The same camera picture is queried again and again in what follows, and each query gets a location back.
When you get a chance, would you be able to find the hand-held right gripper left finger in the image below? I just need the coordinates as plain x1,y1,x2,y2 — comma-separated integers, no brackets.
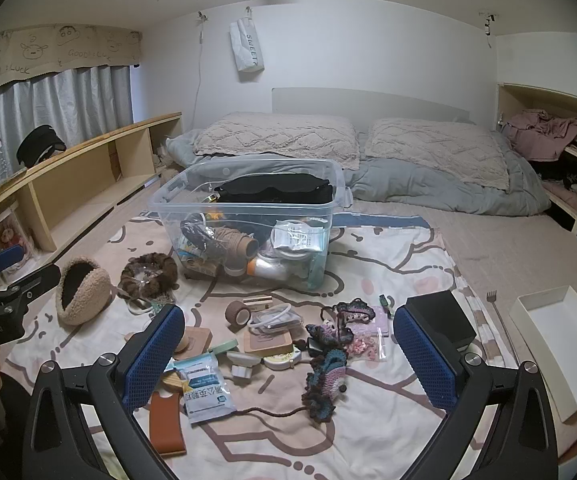
22,304,186,480

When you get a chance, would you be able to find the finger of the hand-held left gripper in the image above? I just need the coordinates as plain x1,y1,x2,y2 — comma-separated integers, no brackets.
3,264,62,311
0,245,25,277

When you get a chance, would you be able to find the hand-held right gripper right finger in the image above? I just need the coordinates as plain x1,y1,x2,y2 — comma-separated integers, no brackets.
393,305,559,480

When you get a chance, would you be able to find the clear plastic storage bin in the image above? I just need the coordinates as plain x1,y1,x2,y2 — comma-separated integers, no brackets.
148,159,355,292

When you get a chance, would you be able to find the square wooden coaster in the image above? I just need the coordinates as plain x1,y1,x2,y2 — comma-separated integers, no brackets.
178,327,212,356

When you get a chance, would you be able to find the black box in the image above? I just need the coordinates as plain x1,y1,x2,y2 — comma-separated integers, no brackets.
405,290,478,356

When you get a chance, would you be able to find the purple booklet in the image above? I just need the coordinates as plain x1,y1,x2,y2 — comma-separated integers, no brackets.
352,316,395,337

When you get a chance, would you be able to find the beige fluffy hat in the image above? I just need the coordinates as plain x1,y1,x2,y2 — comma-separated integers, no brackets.
56,256,115,327

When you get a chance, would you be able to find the bag of pink beads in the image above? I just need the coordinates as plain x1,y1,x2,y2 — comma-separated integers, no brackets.
343,332,387,362

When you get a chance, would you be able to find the white printed packet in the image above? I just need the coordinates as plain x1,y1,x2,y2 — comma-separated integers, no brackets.
173,352,236,426

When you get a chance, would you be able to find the green round tin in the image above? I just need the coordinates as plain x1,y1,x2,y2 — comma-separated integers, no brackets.
208,338,239,356

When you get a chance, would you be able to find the wooden shelf unit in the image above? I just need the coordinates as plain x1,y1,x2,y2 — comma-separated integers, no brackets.
0,112,185,281

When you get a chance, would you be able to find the brown fur scrunchie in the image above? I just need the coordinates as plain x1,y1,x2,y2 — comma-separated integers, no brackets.
120,253,179,297

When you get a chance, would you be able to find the brown tape roll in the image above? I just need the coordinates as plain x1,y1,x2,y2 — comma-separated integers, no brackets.
225,301,255,332

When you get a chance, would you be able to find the dark edged crochet butterfly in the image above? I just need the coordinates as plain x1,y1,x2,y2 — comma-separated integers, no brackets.
319,299,375,327

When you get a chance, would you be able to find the metal back scratcher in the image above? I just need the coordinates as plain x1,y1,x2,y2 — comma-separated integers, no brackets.
485,290,520,367

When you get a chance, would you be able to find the blue pink crochet piece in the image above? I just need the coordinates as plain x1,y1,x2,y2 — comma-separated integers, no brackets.
301,324,351,420

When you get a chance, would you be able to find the printed blanket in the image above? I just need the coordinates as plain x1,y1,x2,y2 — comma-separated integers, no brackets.
6,210,519,480

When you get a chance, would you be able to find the large wooden coaster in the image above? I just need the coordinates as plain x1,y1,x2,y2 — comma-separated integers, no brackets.
244,329,299,357

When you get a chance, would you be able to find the black cap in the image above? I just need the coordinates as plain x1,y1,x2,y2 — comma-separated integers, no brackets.
16,125,68,167

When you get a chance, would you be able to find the yellow white round tin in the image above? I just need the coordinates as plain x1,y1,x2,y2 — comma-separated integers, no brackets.
263,351,303,372

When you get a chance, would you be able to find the white cardboard tray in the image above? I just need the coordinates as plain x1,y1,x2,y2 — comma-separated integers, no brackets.
509,285,577,425

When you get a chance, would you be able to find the brown twine spool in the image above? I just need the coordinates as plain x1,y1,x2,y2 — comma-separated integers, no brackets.
208,227,260,267

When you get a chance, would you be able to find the beige bed sheet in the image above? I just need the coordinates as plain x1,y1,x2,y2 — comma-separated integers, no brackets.
48,180,577,480

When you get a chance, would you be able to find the orange white bottle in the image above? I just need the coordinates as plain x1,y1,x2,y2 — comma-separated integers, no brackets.
246,255,289,278

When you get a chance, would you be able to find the grey duvet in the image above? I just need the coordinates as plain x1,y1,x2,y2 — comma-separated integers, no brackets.
165,127,553,217

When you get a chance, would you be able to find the grey curtain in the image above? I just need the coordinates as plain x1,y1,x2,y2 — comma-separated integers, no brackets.
0,64,132,208

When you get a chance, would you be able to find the white sealed pouch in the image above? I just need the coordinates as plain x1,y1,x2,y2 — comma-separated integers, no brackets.
273,220,330,256

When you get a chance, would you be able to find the beige printed valance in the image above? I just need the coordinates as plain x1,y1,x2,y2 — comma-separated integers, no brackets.
0,24,144,105

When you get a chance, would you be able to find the beige textured pillow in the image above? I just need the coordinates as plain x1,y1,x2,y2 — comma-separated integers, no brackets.
363,119,512,191
193,112,360,171

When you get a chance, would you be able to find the dark clothes pile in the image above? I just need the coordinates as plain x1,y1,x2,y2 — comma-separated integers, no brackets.
535,157,577,196

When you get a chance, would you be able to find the pink clothes pile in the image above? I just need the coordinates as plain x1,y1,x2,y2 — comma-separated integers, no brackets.
503,108,577,161

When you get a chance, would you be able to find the white headboard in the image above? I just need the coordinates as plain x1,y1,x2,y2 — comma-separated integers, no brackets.
272,87,472,124

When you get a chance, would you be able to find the white paper bag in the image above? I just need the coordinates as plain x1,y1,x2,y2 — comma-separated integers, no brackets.
229,17,266,84

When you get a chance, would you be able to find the white cable in clear bag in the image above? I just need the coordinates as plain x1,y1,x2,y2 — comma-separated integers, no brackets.
247,305,305,337

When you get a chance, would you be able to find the wall alcove shelf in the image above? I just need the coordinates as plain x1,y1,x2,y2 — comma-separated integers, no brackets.
495,82,577,236

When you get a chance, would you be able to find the white wall cable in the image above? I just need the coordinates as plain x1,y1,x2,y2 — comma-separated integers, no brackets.
196,10,210,133

